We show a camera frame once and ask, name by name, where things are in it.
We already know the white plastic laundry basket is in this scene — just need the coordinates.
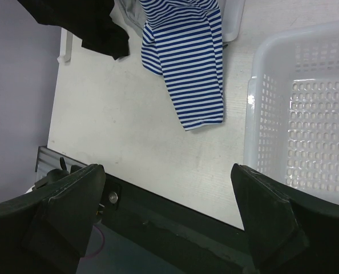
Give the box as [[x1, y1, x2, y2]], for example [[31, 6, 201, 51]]
[[244, 21, 339, 204]]

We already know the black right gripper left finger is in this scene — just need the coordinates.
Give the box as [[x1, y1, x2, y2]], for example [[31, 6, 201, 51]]
[[0, 164, 106, 273]]

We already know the aluminium table frame rail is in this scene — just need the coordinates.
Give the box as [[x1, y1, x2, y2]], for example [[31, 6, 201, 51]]
[[35, 146, 86, 175]]

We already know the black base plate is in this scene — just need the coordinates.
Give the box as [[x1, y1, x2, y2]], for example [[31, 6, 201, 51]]
[[101, 174, 257, 273]]

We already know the black garment with green stripe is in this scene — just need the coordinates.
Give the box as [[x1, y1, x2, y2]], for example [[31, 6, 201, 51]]
[[19, 0, 130, 60]]

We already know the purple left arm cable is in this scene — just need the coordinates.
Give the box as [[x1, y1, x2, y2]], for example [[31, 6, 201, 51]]
[[80, 224, 106, 260]]

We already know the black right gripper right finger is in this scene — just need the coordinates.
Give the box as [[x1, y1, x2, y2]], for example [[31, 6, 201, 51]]
[[231, 164, 339, 273]]

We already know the blue white striped tank top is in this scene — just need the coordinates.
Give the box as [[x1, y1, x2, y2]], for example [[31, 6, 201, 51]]
[[140, 0, 224, 131]]

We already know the grey tank top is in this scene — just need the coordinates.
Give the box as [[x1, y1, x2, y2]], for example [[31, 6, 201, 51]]
[[115, 0, 146, 37]]

